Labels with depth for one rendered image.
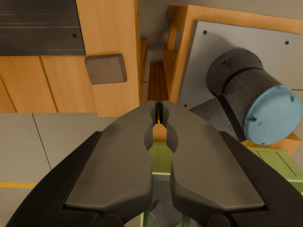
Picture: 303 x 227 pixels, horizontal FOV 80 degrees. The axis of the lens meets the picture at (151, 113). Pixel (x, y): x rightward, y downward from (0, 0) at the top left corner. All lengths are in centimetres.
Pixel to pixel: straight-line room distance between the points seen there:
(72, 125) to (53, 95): 123
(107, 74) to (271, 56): 45
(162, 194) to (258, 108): 61
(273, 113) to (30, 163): 233
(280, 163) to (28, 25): 96
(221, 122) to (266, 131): 8
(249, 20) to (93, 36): 42
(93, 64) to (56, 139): 160
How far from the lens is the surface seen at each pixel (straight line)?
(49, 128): 200
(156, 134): 77
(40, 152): 226
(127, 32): 51
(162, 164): 71
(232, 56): 53
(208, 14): 57
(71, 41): 55
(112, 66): 51
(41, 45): 59
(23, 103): 73
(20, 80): 69
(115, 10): 51
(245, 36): 56
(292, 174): 89
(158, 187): 87
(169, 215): 91
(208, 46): 54
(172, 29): 118
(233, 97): 41
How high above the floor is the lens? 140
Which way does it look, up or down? 59 degrees down
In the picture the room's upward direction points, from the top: 178 degrees counter-clockwise
